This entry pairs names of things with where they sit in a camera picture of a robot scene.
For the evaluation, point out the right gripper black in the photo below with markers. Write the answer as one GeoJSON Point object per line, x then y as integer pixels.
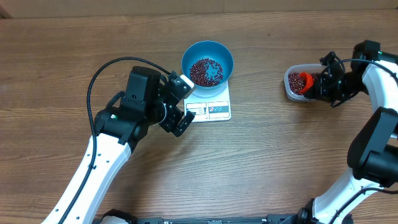
{"type": "Point", "coordinates": [320, 93]}

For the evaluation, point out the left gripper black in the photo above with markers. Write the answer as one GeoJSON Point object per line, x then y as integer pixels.
{"type": "Point", "coordinates": [169, 123]}

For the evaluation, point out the red scoop blue handle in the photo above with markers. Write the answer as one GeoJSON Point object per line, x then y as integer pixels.
{"type": "Point", "coordinates": [308, 80]}

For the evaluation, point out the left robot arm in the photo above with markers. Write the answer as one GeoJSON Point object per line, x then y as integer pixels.
{"type": "Point", "coordinates": [149, 98]}

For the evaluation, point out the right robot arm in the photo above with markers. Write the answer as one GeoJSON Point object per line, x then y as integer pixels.
{"type": "Point", "coordinates": [371, 160]}

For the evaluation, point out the white digital kitchen scale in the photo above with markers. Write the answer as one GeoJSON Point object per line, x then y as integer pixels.
{"type": "Point", "coordinates": [209, 105]}

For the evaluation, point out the red beans in bowl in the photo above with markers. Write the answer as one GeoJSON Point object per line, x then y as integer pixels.
{"type": "Point", "coordinates": [206, 72]}

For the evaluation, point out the blue bowl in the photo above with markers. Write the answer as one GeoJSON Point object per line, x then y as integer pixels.
{"type": "Point", "coordinates": [208, 49]}

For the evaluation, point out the clear plastic container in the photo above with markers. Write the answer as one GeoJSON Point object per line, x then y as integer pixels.
{"type": "Point", "coordinates": [310, 68]}

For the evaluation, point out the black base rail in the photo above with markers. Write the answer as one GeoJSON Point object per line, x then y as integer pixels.
{"type": "Point", "coordinates": [118, 216]}

